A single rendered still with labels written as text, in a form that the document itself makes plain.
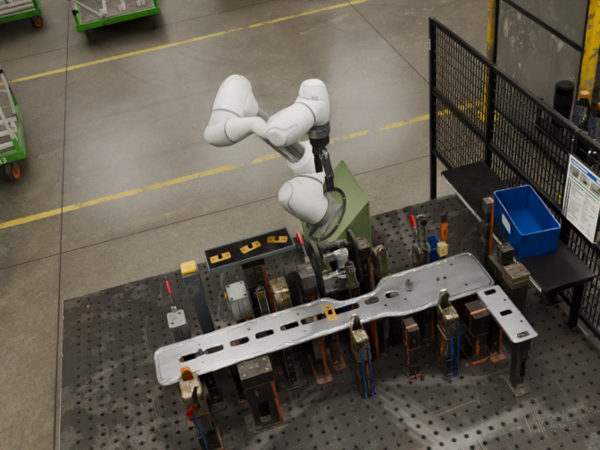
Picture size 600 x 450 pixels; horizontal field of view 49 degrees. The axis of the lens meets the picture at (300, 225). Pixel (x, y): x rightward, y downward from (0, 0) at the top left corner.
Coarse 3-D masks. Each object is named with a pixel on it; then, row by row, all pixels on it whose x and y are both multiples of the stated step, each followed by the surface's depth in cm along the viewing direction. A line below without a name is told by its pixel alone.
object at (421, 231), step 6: (420, 216) 270; (420, 222) 271; (426, 222) 268; (420, 228) 273; (426, 228) 272; (420, 234) 273; (426, 234) 274; (420, 240) 274; (426, 240) 275; (420, 246) 276; (426, 246) 277
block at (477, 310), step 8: (472, 304) 260; (480, 304) 260; (472, 312) 257; (480, 312) 257; (488, 312) 256; (464, 320) 266; (472, 320) 257; (480, 320) 256; (488, 320) 258; (472, 328) 260; (480, 328) 259; (464, 336) 272; (472, 336) 262; (480, 336) 264; (464, 344) 274; (472, 344) 266; (480, 344) 267; (464, 352) 276; (472, 352) 268; (480, 352) 269; (472, 360) 271; (480, 360) 272
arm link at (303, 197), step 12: (288, 180) 319; (300, 180) 316; (312, 180) 317; (288, 192) 312; (300, 192) 312; (312, 192) 316; (288, 204) 313; (300, 204) 313; (312, 204) 315; (324, 204) 320; (300, 216) 318; (312, 216) 318
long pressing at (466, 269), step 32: (384, 288) 271; (416, 288) 268; (448, 288) 266; (480, 288) 264; (256, 320) 266; (288, 320) 264; (320, 320) 262; (160, 352) 260; (192, 352) 258; (224, 352) 256; (256, 352) 254
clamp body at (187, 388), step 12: (180, 384) 239; (192, 384) 238; (192, 396) 235; (204, 396) 245; (204, 408) 239; (192, 420) 243; (204, 420) 246; (204, 432) 249; (216, 432) 253; (204, 444) 252; (216, 444) 254
